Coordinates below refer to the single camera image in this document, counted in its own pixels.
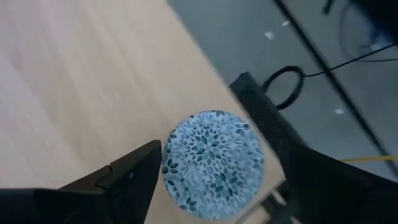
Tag wooden shelf riser black legs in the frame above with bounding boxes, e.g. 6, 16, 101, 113
0, 0, 285, 224

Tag blue floral patterned tin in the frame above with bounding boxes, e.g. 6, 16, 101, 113
160, 110, 265, 220

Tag thin black cable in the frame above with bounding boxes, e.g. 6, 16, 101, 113
303, 43, 398, 78

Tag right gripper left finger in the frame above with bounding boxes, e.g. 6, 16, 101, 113
58, 139, 162, 224

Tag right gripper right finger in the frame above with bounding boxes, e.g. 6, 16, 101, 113
229, 72, 389, 224

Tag yellow extension cable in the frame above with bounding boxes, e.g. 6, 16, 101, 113
340, 155, 398, 163

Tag thick black cable loop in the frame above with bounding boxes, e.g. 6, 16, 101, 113
262, 65, 305, 111

